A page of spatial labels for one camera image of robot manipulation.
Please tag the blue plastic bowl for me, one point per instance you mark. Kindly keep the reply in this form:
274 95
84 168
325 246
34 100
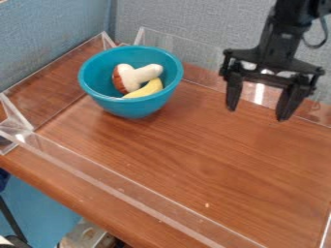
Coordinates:
95 79

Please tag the yellow toy banana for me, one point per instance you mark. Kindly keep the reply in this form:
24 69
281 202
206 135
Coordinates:
152 87

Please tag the grey metal base below table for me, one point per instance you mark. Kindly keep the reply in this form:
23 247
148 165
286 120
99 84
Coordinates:
87 235

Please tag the white and brown toy mushroom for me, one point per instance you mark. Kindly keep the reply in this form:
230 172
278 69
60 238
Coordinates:
127 78

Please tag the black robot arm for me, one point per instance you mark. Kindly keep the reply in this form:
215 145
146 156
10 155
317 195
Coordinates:
297 10

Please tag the clear acrylic barrier wall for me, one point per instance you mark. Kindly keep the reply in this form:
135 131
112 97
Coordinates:
198 177

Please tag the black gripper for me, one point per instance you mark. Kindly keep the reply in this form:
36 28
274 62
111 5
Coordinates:
270 64

